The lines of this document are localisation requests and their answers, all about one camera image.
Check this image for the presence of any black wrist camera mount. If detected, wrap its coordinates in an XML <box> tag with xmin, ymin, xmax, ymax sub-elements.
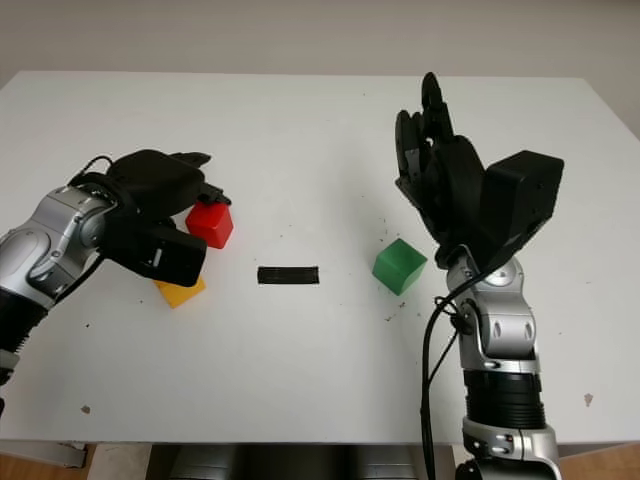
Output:
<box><xmin>98</xmin><ymin>219</ymin><xmax>209</xmax><ymax>289</ymax></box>
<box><xmin>481</xmin><ymin>149</ymin><xmax>566</xmax><ymax>275</ymax></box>

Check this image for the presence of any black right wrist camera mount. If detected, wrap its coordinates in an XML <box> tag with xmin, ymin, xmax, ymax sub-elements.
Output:
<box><xmin>481</xmin><ymin>149</ymin><xmax>566</xmax><ymax>275</ymax></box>

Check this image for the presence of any dark robot torso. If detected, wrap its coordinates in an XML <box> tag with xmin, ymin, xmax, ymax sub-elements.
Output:
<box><xmin>149</xmin><ymin>443</ymin><xmax>454</xmax><ymax>480</ymax></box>

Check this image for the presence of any black tape strip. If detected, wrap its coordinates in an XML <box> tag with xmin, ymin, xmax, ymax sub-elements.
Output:
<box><xmin>257</xmin><ymin>266</ymin><xmax>321</xmax><ymax>287</ymax></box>

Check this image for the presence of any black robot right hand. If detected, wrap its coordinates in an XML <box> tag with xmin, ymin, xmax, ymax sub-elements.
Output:
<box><xmin>393</xmin><ymin>72</ymin><xmax>495</xmax><ymax>270</ymax></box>

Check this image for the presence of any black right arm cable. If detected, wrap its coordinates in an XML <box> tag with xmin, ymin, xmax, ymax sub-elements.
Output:
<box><xmin>419</xmin><ymin>293</ymin><xmax>466</xmax><ymax>480</ymax></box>

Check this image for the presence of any green cube block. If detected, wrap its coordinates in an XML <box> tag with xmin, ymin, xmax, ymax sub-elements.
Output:
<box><xmin>371</xmin><ymin>238</ymin><xmax>429</xmax><ymax>297</ymax></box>

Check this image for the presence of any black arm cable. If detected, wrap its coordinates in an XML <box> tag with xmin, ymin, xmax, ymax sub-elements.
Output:
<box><xmin>419</xmin><ymin>293</ymin><xmax>466</xmax><ymax>480</ymax></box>
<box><xmin>73</xmin><ymin>155</ymin><xmax>114</xmax><ymax>187</ymax></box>

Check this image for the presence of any red cube block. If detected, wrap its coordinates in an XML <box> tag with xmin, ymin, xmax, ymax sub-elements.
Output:
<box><xmin>184</xmin><ymin>200</ymin><xmax>235</xmax><ymax>250</ymax></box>

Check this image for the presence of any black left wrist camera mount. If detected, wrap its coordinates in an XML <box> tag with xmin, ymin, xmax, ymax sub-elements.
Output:
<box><xmin>98</xmin><ymin>219</ymin><xmax>209</xmax><ymax>289</ymax></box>

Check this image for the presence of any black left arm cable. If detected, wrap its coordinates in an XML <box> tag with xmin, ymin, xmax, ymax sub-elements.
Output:
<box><xmin>73</xmin><ymin>155</ymin><xmax>114</xmax><ymax>187</ymax></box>

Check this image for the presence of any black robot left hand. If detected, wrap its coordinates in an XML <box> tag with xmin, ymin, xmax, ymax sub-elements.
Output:
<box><xmin>102</xmin><ymin>148</ymin><xmax>233</xmax><ymax>237</ymax></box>

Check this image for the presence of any grey metal table bracket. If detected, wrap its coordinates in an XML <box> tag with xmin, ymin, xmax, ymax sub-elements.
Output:
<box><xmin>49</xmin><ymin>440</ymin><xmax>89</xmax><ymax>469</ymax></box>

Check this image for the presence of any yellow cube block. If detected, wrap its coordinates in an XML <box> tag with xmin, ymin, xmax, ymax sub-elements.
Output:
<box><xmin>152</xmin><ymin>275</ymin><xmax>207</xmax><ymax>310</ymax></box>

